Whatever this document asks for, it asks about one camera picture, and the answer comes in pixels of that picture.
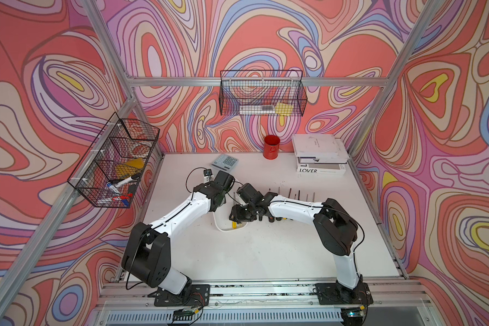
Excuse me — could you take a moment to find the yellow item in left basket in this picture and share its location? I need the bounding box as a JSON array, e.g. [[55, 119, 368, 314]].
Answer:
[[115, 158, 145, 178]]

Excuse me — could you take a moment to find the yellow sponge in back basket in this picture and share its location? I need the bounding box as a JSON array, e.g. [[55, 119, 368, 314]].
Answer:
[[274, 102, 294, 116]]

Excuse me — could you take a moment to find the grey calculator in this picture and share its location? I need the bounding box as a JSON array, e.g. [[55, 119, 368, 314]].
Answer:
[[211, 154, 239, 173]]

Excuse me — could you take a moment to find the top white book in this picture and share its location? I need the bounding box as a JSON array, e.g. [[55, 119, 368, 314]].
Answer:
[[292, 134, 349, 160]]

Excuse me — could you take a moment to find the white plastic storage box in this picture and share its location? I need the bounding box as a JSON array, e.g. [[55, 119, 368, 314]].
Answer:
[[213, 208, 247, 233]]

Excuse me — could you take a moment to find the left wire basket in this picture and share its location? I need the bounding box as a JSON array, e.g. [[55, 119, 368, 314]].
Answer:
[[67, 113, 160, 209]]

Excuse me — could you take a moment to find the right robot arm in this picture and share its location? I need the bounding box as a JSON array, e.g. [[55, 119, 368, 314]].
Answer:
[[229, 183, 361, 295]]

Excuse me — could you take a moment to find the white marker pen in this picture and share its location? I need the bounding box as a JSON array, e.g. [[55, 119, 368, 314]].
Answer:
[[105, 175, 140, 194]]

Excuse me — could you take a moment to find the bottom white LOVER book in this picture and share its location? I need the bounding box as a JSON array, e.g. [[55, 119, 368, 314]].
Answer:
[[297, 164, 346, 175]]

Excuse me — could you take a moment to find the red metal cup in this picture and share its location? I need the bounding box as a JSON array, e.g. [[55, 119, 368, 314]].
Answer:
[[263, 134, 281, 160]]

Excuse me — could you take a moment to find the back wire basket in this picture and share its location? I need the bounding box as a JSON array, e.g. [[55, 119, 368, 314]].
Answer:
[[219, 68, 308, 116]]

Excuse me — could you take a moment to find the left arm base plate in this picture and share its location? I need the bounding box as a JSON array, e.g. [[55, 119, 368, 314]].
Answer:
[[153, 284, 211, 308]]

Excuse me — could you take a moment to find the middle white torn book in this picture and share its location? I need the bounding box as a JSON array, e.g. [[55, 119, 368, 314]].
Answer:
[[297, 157, 348, 166]]

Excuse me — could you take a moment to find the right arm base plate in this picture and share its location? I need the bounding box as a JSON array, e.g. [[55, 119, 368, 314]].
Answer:
[[313, 281, 374, 306]]

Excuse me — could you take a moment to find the wire basket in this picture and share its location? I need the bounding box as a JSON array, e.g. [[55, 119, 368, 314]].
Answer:
[[67, 113, 160, 209], [219, 68, 308, 116]]

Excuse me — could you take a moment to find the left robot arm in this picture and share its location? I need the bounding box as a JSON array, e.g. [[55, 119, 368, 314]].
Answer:
[[121, 171, 235, 295]]

